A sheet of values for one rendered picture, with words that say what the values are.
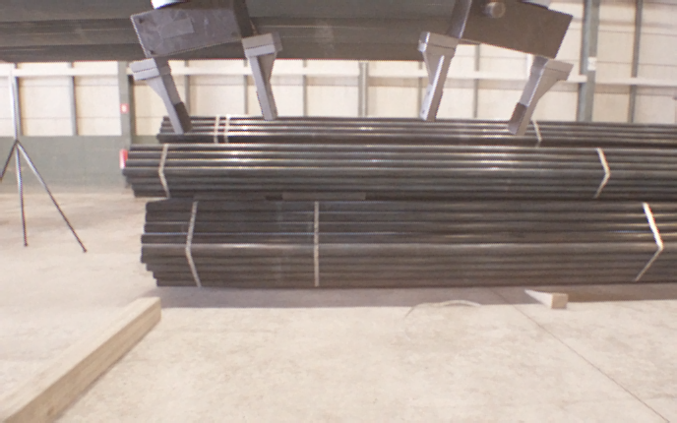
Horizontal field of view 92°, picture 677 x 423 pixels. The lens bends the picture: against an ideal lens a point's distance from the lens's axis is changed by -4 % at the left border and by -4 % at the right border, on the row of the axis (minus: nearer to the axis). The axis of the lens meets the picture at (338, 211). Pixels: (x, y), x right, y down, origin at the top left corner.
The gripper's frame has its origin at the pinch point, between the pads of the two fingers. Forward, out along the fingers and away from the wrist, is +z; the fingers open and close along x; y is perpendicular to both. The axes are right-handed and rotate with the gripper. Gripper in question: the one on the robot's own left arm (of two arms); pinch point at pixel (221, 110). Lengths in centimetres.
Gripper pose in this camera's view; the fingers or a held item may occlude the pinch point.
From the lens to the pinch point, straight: 51.2
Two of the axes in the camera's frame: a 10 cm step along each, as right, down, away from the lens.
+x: -9.8, 0.9, 1.9
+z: 1.7, 8.5, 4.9
